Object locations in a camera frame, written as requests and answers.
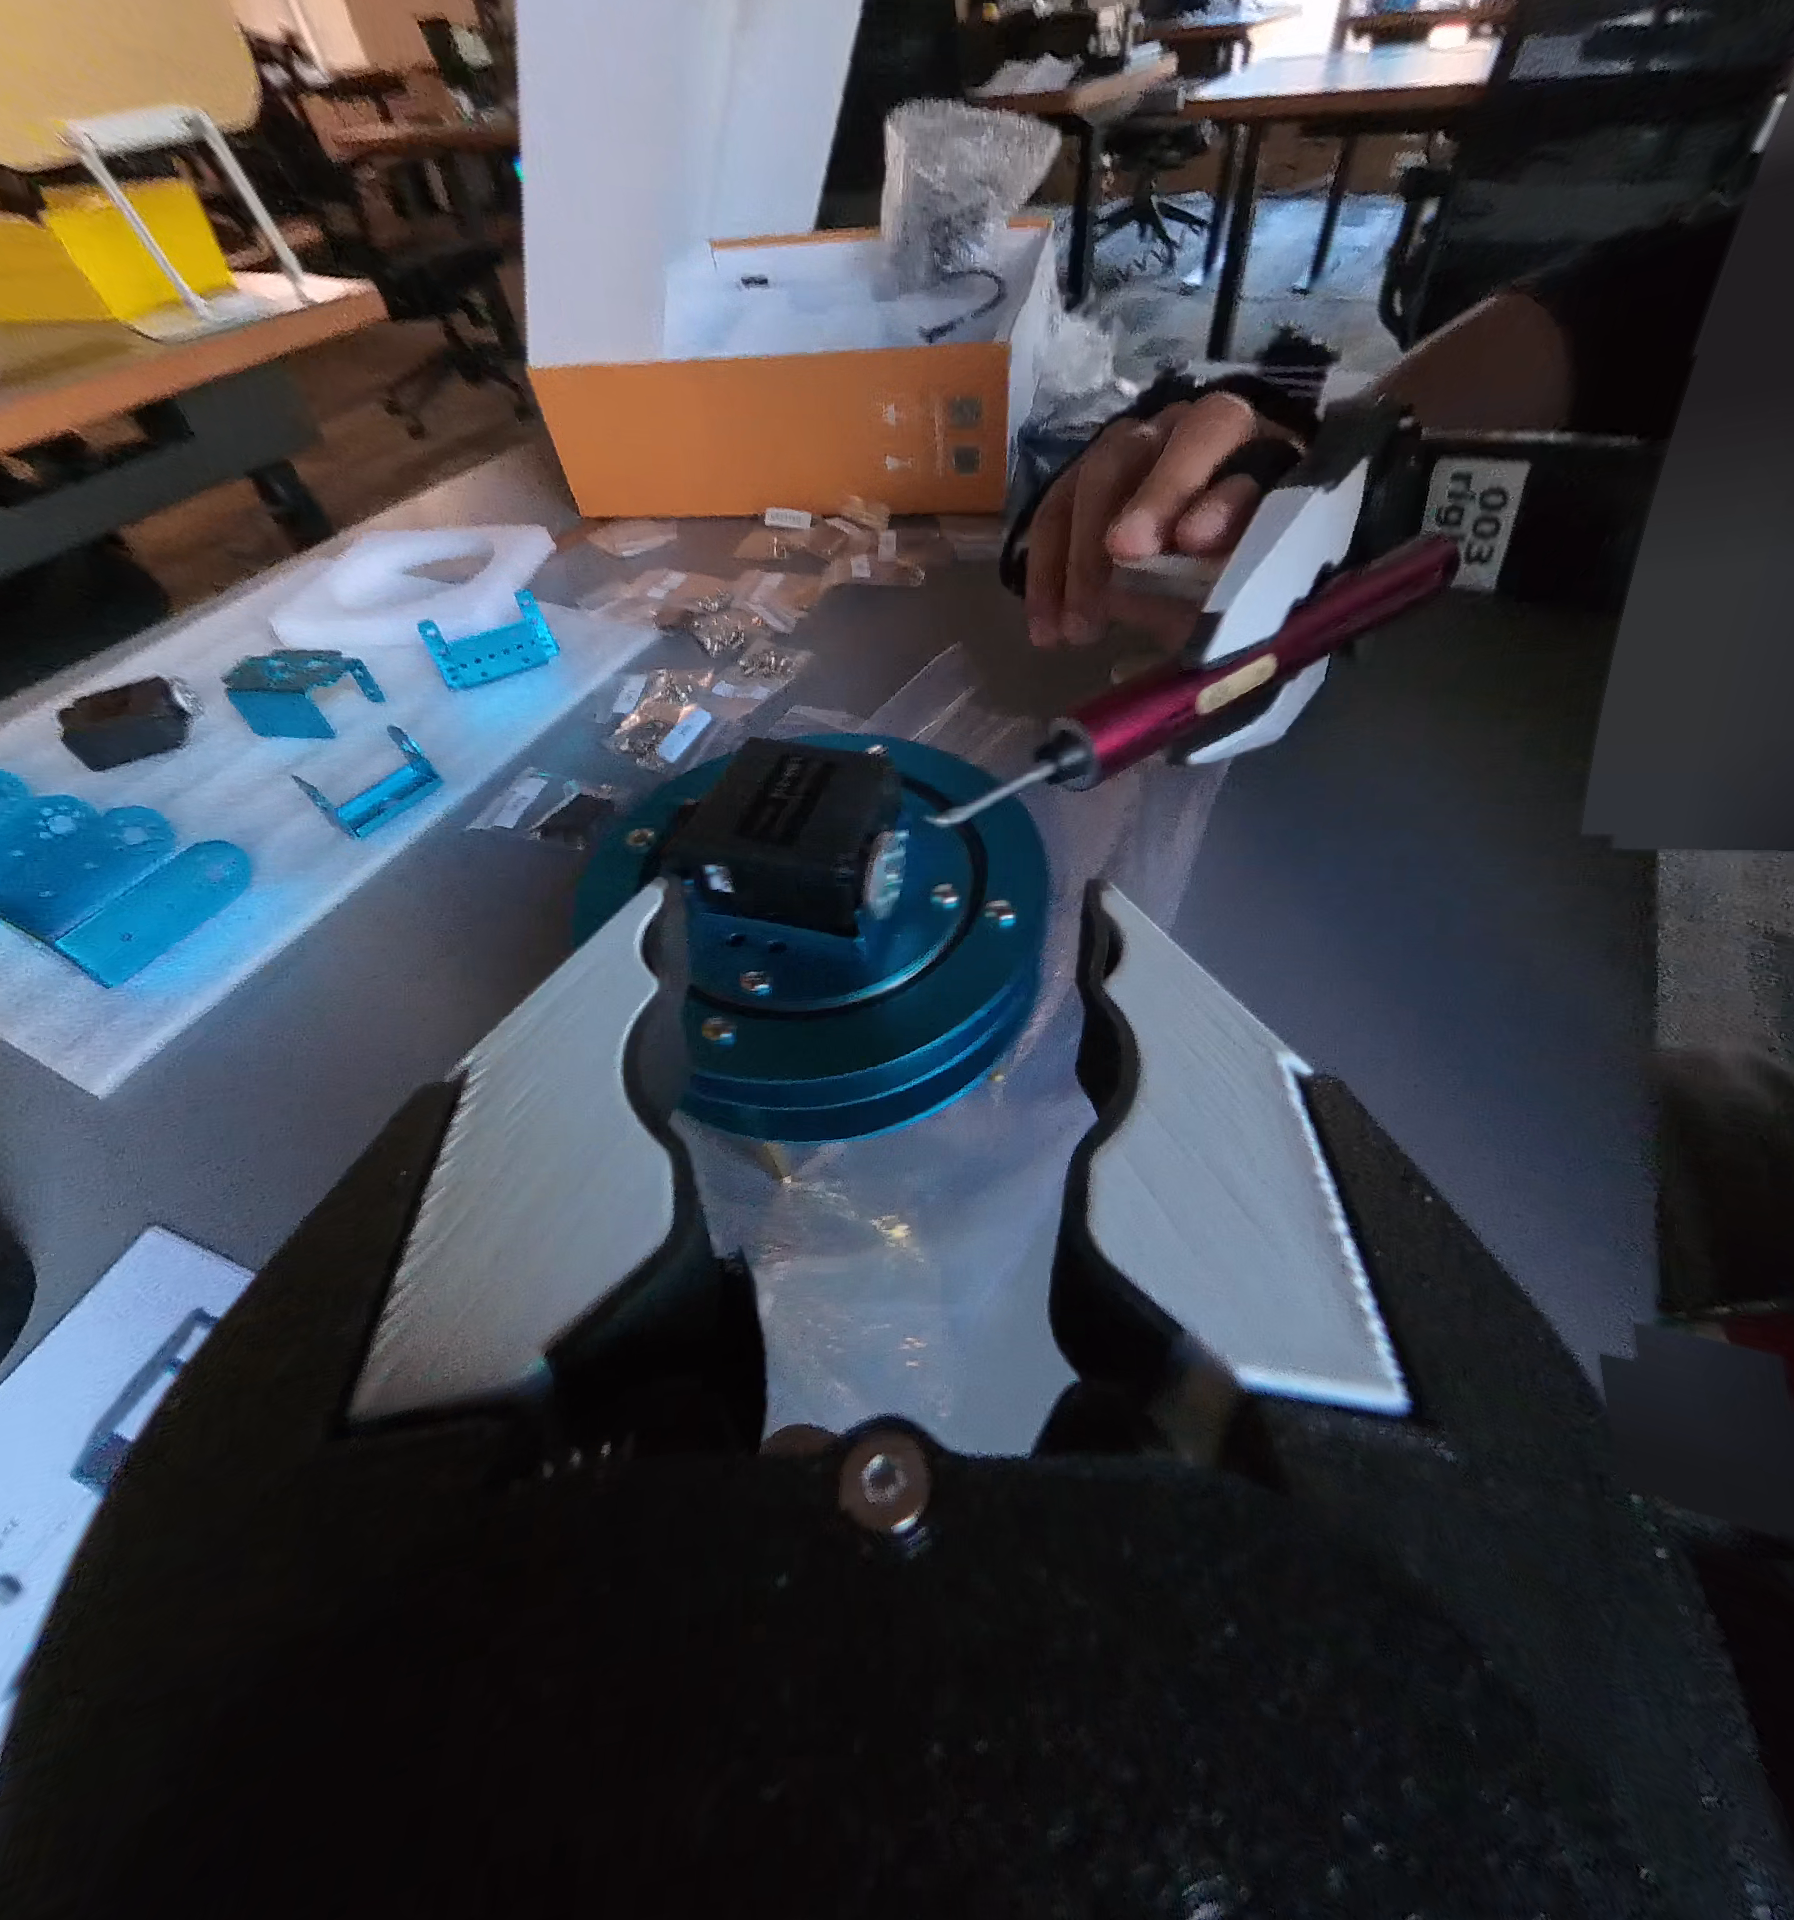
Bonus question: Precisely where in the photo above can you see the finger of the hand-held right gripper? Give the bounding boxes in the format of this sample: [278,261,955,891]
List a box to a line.
[1201,453,1373,665]
[1171,647,1335,770]

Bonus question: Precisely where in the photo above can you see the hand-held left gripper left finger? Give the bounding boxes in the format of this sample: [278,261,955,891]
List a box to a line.
[345,877,771,1465]

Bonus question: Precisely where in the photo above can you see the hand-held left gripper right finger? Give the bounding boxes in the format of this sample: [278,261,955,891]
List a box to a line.
[1040,877,1416,1480]

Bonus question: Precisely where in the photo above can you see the red electric screwdriver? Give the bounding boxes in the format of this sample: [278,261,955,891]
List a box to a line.
[934,531,1465,828]

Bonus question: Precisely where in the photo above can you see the blue robot arm base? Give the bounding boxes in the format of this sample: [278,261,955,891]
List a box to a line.
[574,731,1055,1185]

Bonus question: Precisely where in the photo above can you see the person's right forearm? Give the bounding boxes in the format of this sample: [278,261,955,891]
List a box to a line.
[1373,210,1740,444]

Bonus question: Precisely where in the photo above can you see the grey desk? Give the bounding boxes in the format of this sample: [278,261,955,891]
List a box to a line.
[0,443,1662,1465]

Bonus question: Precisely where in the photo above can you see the person's right hand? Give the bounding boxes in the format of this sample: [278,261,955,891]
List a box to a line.
[1016,387,1311,650]

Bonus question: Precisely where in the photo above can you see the bag of dark parts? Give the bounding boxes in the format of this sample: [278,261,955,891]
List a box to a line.
[1008,307,1184,481]

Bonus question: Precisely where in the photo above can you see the clear plastic bag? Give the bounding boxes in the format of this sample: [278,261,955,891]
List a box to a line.
[657,637,1243,1448]

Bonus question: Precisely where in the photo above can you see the black office chair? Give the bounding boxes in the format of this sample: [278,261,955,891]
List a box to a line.
[379,224,539,441]
[1100,121,1216,278]

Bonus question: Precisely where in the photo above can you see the bubble wrap bundle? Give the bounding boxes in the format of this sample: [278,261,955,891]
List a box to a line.
[882,97,1064,286]

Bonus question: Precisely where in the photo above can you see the white foam sheet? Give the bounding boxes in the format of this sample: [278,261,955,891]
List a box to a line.
[0,517,665,1099]

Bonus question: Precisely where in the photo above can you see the pile of small screw bags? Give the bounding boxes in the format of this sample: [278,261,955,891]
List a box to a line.
[470,502,974,849]

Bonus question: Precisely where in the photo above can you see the orange cardboard box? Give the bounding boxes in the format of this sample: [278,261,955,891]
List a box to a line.
[514,0,1064,520]

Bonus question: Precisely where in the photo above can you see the white instruction sheet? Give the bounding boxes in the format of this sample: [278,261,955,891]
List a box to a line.
[0,1225,254,1771]

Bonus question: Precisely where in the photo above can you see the black servo motor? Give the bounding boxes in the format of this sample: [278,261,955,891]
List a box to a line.
[56,674,198,773]

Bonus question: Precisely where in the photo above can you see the white metal stand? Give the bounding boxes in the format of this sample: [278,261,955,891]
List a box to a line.
[61,108,311,327]

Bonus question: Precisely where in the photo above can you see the cream round panel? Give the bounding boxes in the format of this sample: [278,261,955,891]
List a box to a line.
[0,0,262,169]

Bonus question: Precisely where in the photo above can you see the blue U bracket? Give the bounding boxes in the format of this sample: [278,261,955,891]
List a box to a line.
[223,647,381,739]
[291,725,441,840]
[418,588,561,692]

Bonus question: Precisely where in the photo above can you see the white foam ring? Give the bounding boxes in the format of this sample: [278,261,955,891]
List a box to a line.
[266,526,555,655]

